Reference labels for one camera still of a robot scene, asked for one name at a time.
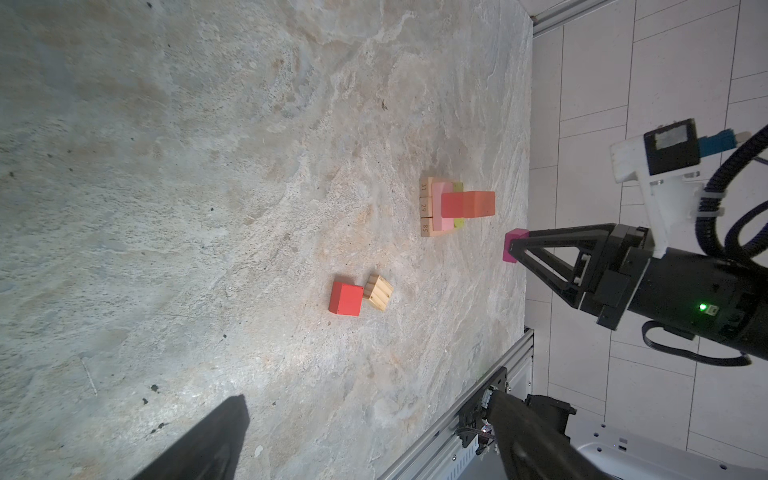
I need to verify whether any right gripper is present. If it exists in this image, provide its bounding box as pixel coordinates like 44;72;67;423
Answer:
509;223;762;354

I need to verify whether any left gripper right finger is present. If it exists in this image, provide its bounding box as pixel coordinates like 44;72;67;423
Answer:
487;391;609;479

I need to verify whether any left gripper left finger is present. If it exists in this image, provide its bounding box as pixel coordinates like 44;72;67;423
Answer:
134;395;250;480

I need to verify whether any magenta cube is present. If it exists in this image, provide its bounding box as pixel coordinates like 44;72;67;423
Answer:
503;228;529;264

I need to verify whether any orange wood block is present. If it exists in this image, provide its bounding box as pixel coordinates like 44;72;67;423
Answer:
462;191;496;218

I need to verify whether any lime green block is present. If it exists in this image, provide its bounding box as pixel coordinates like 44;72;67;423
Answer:
450;181;465;229

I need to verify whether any red arch block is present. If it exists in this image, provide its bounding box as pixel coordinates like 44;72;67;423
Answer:
440;192;469;219

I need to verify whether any pink wood block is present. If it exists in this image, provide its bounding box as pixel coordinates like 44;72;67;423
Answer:
431;181;454;232

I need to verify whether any small red cube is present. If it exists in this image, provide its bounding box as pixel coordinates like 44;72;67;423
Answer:
328;281;364;317

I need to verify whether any small striped wood cube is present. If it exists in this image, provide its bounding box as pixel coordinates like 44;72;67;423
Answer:
364;275;394;312

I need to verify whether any natural wood long block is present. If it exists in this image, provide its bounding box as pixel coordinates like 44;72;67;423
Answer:
420;217;458;237

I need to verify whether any natural wood plank block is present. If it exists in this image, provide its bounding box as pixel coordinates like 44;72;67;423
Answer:
419;176;451;198

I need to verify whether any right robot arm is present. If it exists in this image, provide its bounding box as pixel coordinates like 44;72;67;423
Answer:
503;223;767;367

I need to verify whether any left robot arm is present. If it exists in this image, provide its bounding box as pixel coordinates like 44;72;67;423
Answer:
137;387;767;479

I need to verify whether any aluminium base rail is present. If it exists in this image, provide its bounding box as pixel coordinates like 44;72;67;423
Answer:
380;328;534;479

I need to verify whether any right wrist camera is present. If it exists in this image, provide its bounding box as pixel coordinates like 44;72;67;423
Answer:
610;118;751;259

